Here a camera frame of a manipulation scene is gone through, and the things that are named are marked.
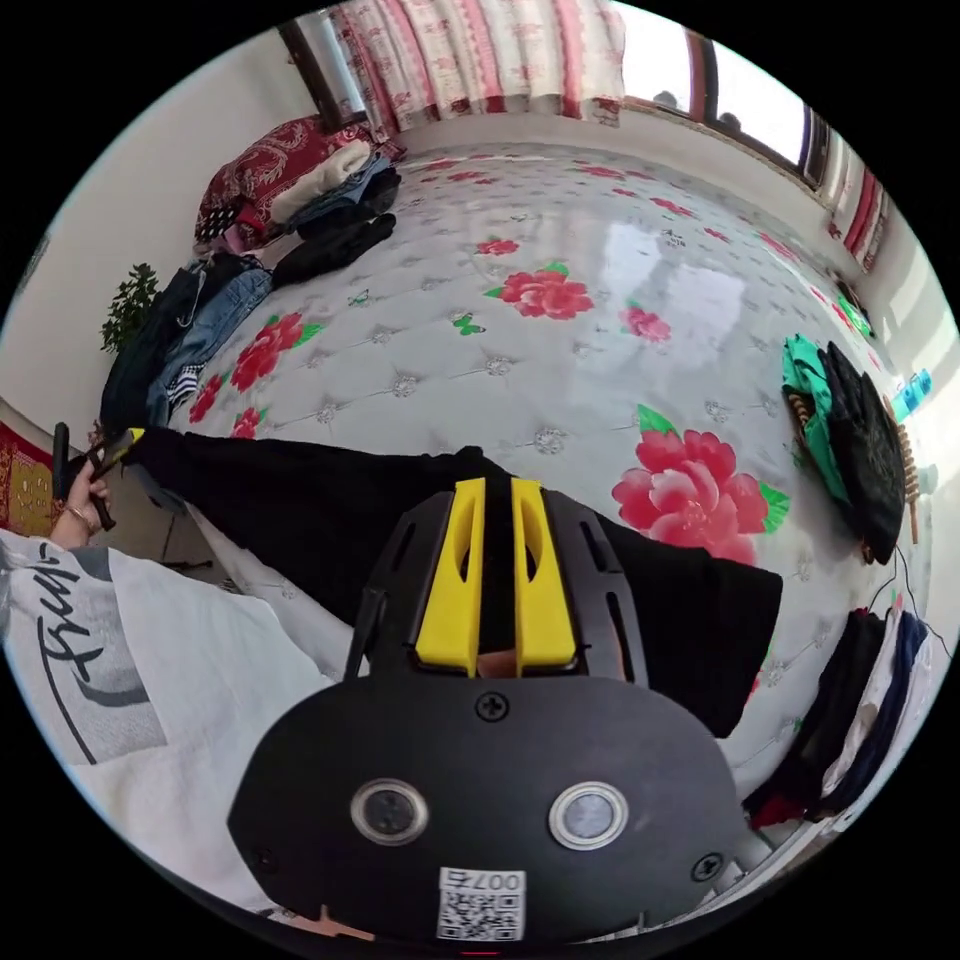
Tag person's body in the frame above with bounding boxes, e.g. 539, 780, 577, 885
0, 524, 339, 920

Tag pile of clothes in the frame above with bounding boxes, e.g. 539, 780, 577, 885
779, 332, 910, 567
740, 605, 937, 829
269, 140, 406, 235
99, 251, 276, 434

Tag black pants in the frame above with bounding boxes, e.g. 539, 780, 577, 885
123, 427, 784, 740

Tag green plant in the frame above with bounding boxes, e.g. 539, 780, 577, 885
99, 261, 163, 357

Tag black cable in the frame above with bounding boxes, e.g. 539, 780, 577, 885
868, 547, 952, 651

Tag red and white curtain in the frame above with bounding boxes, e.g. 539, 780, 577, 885
328, 0, 630, 151
826, 166, 892, 274

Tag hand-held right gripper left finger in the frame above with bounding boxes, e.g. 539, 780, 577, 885
414, 477, 487, 671

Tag person's left hand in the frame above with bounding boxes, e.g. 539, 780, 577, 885
62, 458, 114, 535

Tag black garment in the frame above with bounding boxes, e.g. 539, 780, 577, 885
269, 212, 399, 291

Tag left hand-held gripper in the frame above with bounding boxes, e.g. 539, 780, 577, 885
80, 426, 148, 533

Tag red patterned pillow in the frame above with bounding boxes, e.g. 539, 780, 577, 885
193, 116, 376, 245

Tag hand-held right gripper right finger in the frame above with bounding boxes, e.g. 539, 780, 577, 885
511, 477, 578, 673

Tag bed with flowered quilt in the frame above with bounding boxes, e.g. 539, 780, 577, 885
97, 140, 943, 849

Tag window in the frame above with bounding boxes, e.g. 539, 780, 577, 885
622, 18, 835, 190

